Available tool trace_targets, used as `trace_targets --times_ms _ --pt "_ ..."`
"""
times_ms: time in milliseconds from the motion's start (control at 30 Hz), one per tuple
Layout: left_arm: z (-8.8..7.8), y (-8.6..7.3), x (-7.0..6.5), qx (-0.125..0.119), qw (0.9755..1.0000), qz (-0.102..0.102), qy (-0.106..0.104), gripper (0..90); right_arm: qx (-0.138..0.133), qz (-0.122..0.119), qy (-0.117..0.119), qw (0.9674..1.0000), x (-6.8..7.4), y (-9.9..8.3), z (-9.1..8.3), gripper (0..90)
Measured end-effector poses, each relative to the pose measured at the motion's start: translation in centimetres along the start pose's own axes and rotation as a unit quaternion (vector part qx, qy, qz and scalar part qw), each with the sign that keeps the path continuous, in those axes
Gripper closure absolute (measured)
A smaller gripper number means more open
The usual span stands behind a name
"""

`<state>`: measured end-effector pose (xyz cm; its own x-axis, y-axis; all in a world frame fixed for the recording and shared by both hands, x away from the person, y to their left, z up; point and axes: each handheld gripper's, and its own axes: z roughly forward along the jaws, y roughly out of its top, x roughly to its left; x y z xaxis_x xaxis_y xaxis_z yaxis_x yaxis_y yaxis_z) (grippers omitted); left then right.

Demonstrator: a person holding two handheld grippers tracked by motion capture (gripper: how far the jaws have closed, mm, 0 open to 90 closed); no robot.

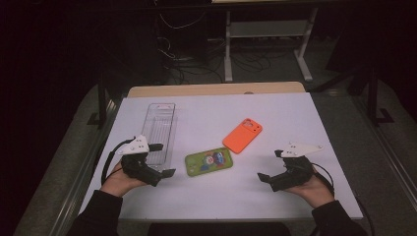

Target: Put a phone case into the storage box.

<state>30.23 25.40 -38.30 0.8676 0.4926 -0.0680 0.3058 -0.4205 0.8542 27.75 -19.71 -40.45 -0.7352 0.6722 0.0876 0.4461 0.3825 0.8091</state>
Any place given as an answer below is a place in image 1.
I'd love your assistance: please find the white table board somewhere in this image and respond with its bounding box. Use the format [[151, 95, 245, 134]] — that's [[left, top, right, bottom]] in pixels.
[[78, 91, 364, 221]]

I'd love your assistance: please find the orange phone case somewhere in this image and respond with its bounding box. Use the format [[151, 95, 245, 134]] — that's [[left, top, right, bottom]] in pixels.
[[221, 117, 264, 154]]

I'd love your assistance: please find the left hand-held gripper cable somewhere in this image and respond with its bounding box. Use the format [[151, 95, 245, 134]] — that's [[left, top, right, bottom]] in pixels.
[[100, 139, 136, 185]]

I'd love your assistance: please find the clear plastic rack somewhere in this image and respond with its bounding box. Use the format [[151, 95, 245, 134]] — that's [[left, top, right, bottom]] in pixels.
[[141, 102, 178, 172]]

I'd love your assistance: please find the white metal table frame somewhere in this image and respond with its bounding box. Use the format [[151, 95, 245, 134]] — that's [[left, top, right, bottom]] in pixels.
[[223, 7, 320, 84]]

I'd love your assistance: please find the green phone case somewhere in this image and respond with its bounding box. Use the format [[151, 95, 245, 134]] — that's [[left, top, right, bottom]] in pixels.
[[184, 147, 234, 178]]

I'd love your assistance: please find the black metal stand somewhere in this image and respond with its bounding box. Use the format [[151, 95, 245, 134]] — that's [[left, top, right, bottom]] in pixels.
[[86, 74, 112, 130], [366, 64, 395, 128]]

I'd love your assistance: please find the person's left hand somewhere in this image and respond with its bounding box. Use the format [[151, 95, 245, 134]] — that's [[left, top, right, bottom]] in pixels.
[[99, 160, 149, 199]]

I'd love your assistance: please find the bundle of floor cables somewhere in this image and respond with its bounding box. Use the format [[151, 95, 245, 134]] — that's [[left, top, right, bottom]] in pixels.
[[155, 12, 273, 85]]

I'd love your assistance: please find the wooden table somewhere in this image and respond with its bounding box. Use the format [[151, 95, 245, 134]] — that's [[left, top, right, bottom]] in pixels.
[[126, 81, 307, 98]]

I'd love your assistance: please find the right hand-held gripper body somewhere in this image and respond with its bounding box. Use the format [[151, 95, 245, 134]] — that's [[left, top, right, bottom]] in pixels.
[[269, 142, 325, 193]]

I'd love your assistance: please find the person's right hand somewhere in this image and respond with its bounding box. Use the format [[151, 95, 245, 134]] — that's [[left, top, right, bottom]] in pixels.
[[283, 165, 335, 209]]

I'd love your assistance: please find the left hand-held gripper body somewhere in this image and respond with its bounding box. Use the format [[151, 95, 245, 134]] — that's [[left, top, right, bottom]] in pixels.
[[116, 134, 163, 188]]

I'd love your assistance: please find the metal floor rail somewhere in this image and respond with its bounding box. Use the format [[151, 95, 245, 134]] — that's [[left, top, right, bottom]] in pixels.
[[48, 97, 120, 236], [352, 95, 417, 212]]

